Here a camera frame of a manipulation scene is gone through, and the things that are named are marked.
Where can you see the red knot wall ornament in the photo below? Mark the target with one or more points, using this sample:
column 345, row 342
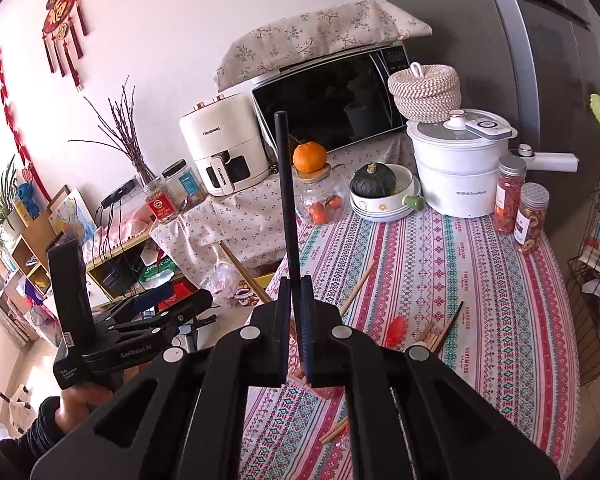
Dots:
column 62, row 20

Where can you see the black power strip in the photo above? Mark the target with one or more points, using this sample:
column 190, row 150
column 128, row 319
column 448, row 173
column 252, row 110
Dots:
column 117, row 192

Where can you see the black chopstick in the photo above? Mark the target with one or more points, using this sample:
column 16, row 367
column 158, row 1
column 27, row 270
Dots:
column 286, row 200
column 450, row 322

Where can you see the green squash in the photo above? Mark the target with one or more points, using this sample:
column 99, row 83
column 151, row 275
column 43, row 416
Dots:
column 375, row 180

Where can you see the map picture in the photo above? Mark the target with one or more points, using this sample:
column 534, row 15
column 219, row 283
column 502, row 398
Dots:
column 72, row 220

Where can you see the orange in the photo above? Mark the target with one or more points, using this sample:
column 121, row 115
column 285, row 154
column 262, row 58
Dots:
column 309, row 156

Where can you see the woven lidded basket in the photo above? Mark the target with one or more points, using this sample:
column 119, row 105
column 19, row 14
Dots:
column 424, row 92

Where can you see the person's left hand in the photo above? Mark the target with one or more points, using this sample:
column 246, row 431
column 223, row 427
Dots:
column 82, row 407

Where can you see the wooden chopstick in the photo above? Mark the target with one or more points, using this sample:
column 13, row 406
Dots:
column 357, row 287
column 426, row 332
column 334, row 431
column 242, row 270

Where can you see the white air fryer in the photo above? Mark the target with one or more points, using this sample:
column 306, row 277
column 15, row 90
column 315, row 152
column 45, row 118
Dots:
column 225, row 140

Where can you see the small floral tablecloth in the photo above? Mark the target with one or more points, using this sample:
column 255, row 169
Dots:
column 250, row 220

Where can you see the wooden shelf unit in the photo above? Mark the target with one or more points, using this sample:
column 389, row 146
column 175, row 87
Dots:
column 35, row 245

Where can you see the dried branches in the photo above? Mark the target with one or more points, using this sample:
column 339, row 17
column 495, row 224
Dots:
column 125, row 130

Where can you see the jar of red dried fruit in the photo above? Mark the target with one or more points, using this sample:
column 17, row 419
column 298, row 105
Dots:
column 509, row 195

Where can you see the red plastic spoon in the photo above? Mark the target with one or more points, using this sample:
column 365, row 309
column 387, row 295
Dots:
column 397, row 332

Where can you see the clear plastic bag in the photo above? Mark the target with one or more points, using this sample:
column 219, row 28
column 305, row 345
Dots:
column 230, row 282

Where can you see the person's left forearm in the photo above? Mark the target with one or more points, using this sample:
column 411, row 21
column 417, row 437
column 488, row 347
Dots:
column 32, row 432

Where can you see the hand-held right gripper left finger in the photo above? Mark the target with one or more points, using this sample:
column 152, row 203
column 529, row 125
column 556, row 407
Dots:
column 286, row 320

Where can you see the glass jar with oranges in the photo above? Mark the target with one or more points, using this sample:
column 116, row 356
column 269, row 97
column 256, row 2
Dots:
column 322, row 200

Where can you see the black microwave oven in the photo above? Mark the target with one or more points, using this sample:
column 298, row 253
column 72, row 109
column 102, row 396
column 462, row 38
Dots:
column 325, row 97

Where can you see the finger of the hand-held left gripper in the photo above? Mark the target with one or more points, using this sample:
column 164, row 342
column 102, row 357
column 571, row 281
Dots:
column 180, row 326
column 152, row 301

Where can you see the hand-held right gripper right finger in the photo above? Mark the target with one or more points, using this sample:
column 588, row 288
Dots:
column 306, row 332

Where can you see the white salad spinner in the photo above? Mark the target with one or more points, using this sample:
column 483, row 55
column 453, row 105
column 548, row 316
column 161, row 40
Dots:
column 457, row 165

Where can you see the grey refrigerator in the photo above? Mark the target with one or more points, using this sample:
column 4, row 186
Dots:
column 505, row 35

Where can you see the clear jar with blue label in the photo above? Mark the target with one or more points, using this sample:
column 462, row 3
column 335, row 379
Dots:
column 185, row 182

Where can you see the white handheld appliance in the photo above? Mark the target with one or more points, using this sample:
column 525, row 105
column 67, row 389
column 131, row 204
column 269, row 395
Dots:
column 550, row 160

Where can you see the jar with red label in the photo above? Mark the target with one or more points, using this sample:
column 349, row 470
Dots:
column 161, row 202

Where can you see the floral cloth cover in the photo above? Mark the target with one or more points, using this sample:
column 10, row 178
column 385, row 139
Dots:
column 310, row 35

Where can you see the striped patterned tablecloth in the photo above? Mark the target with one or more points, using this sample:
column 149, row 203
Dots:
column 480, row 300

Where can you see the jar of dried fruit slices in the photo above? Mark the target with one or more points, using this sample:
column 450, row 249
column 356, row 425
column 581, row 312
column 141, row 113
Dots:
column 530, row 217

